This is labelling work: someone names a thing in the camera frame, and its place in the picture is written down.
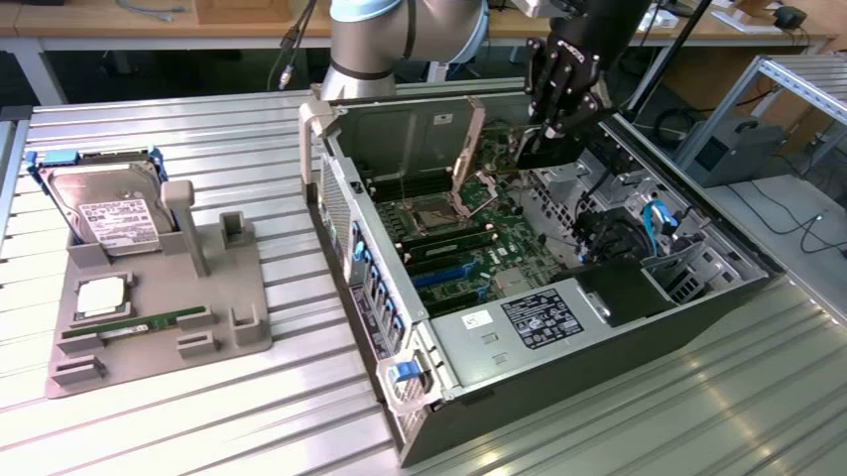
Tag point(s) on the black plastic air shroud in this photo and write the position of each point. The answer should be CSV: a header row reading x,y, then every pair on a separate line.
x,y
622,292

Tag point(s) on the silver metal drive cage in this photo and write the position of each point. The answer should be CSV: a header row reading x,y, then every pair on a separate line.
x,y
562,193

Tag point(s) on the silver hard disk drive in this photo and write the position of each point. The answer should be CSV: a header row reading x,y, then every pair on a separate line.
x,y
109,198

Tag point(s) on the long wooden desk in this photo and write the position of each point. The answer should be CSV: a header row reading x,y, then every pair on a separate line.
x,y
99,27

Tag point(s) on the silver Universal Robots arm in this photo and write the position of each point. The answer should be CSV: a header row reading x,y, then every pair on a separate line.
x,y
371,49

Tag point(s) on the blue case latch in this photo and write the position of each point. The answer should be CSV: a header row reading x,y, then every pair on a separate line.
x,y
403,373

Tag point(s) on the grey equipment box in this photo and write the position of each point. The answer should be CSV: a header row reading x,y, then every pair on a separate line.
x,y
747,154

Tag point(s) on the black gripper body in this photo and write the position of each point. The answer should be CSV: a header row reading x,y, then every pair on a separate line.
x,y
582,49

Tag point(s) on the grey power supply unit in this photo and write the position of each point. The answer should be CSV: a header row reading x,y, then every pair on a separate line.
x,y
503,347

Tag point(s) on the black stand pole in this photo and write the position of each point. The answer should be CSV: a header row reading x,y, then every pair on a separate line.
x,y
668,54

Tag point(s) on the grey plastic parts rack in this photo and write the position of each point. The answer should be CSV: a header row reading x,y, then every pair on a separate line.
x,y
159,297

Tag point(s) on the open metal socket cover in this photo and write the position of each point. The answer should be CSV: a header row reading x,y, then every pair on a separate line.
x,y
486,196

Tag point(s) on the black desk device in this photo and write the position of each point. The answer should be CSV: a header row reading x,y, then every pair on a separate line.
x,y
788,16

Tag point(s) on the green RAM stick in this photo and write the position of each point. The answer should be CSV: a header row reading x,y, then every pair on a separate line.
x,y
154,322

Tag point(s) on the open black PC case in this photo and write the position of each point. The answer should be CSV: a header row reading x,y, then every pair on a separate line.
x,y
595,387

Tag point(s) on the green motherboard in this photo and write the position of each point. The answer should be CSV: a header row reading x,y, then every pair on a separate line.
x,y
523,243

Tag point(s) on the silver CPU chip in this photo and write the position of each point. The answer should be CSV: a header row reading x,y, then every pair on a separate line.
x,y
100,297

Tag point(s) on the aluminium profile frame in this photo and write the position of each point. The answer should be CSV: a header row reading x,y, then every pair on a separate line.
x,y
794,74

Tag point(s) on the white small box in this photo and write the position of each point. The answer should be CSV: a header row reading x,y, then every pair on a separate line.
x,y
663,20

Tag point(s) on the CPU socket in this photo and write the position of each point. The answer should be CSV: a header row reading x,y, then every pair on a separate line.
x,y
434,215

